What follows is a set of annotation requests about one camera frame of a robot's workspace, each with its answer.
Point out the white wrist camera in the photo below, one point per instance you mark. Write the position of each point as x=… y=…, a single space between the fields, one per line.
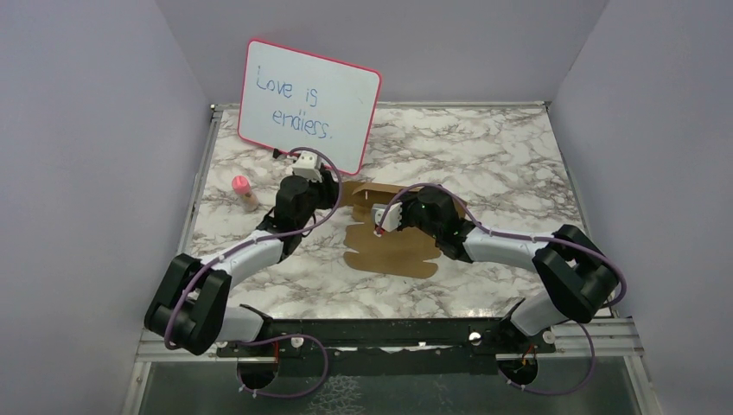
x=386 y=218
x=308 y=167

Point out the brown cardboard box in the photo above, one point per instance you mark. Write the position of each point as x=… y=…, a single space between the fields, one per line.
x=408 y=253

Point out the aluminium front frame rail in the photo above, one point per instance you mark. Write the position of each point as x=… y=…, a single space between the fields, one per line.
x=603 y=337

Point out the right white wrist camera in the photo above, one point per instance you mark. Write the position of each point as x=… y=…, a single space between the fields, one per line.
x=386 y=218

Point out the pink capped small bottle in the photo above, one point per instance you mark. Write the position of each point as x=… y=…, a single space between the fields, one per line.
x=243 y=189

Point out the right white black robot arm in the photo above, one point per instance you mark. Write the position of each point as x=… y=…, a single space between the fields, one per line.
x=578 y=279

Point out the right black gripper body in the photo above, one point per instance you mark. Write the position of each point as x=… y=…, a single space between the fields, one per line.
x=411 y=215

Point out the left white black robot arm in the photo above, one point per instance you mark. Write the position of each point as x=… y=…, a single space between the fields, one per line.
x=189 y=309

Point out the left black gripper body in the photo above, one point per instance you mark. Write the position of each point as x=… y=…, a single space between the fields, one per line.
x=321 y=194

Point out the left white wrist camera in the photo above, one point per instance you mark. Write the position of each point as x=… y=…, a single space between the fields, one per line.
x=308 y=167

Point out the pink framed whiteboard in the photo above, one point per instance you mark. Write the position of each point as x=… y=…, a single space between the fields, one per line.
x=291 y=98

